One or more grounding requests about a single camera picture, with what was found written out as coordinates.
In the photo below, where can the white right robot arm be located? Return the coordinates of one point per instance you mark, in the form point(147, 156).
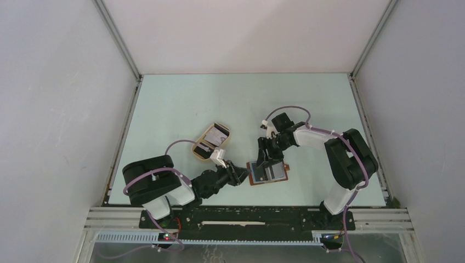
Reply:
point(351, 161)

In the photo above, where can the grey card in tray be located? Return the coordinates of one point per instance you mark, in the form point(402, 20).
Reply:
point(217, 134)

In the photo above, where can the left aluminium corner post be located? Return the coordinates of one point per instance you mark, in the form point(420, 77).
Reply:
point(117, 37)

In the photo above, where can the black card in tray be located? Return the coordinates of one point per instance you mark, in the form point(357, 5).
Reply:
point(203, 151)

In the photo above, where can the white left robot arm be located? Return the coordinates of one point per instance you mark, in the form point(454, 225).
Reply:
point(152, 183)

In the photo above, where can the brown leather card holder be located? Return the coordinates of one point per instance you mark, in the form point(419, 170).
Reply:
point(249, 166)

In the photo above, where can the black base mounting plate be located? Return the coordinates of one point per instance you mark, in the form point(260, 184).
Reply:
point(255, 223)

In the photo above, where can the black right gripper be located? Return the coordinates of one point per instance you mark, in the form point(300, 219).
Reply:
point(265, 143)

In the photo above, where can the oval wooden tray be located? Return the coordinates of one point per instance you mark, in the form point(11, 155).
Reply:
point(201, 140)

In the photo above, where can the aluminium corner frame post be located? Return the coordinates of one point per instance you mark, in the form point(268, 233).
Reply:
point(374, 37)

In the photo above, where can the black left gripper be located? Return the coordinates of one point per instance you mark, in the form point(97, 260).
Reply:
point(236, 175)

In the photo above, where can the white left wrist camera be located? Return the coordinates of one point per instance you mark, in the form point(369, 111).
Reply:
point(217, 157)

